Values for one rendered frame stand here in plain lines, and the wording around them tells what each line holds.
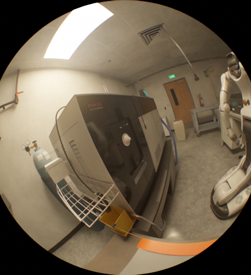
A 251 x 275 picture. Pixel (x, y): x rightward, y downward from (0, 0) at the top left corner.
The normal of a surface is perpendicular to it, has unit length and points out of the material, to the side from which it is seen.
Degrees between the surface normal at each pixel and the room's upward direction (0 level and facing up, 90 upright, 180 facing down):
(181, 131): 93
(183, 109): 90
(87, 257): 0
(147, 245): 17
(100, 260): 0
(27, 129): 90
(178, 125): 85
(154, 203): 0
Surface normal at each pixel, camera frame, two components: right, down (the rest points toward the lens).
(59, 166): 0.80, -0.19
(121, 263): -0.36, -0.91
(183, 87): -0.48, 0.36
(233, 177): -0.67, -0.74
